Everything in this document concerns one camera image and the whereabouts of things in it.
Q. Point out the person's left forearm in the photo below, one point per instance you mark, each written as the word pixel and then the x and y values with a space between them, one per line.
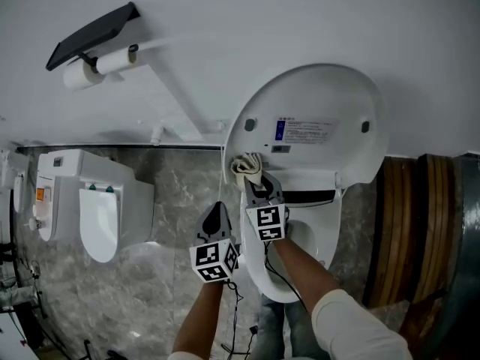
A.
pixel 198 321

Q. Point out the black wall shelf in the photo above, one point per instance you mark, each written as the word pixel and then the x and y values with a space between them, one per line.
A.
pixel 93 32

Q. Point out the thick toilet paper roll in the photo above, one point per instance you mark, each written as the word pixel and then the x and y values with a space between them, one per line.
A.
pixel 77 77

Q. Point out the white toilet with tank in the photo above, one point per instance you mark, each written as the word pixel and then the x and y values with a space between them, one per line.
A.
pixel 101 208

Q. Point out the person's right forearm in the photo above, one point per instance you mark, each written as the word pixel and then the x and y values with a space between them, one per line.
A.
pixel 303 272

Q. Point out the white paper roll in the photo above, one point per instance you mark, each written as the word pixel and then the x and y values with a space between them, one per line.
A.
pixel 114 60

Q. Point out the white tankless toilet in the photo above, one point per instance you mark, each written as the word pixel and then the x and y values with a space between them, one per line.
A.
pixel 45 216

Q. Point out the person's white shirt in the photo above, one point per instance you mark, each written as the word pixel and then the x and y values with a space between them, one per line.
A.
pixel 356 328

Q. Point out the white wiping cloth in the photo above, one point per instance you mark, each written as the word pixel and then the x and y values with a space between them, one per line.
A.
pixel 247 167

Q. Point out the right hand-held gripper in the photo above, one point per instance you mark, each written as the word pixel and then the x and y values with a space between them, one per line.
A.
pixel 268 219

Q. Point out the person's jeans legs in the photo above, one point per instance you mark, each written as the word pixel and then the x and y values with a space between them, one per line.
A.
pixel 273 332

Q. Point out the white toilet lid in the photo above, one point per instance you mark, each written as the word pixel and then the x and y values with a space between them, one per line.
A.
pixel 318 96

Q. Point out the small white toilet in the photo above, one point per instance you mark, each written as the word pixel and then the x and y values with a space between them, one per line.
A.
pixel 15 186

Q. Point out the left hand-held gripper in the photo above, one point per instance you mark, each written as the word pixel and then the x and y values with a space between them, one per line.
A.
pixel 213 261

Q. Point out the small orange box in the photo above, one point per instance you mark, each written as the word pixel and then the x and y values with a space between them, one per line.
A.
pixel 42 194

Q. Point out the white smart toilet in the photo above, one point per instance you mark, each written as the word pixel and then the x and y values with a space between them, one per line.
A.
pixel 322 231

